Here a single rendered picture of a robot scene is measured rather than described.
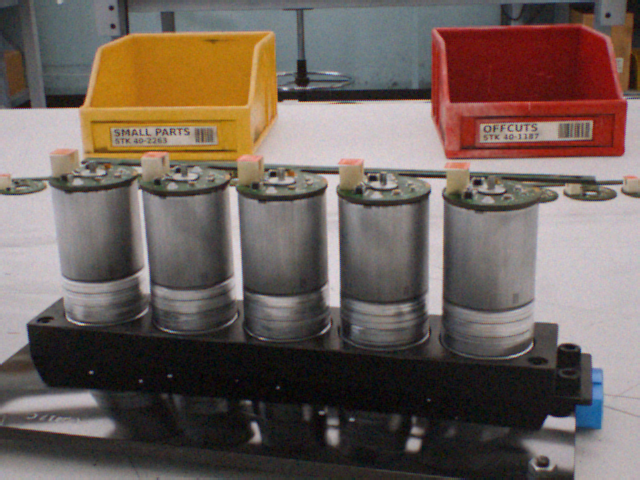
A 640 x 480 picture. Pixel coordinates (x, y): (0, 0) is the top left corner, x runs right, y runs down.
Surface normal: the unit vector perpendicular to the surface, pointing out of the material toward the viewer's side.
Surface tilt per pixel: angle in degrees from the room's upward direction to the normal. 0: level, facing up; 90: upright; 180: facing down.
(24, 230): 0
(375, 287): 90
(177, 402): 0
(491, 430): 0
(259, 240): 90
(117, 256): 90
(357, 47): 90
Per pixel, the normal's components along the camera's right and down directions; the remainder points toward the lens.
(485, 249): -0.29, 0.31
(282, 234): 0.05, 0.32
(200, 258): 0.39, 0.29
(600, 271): -0.03, -0.95
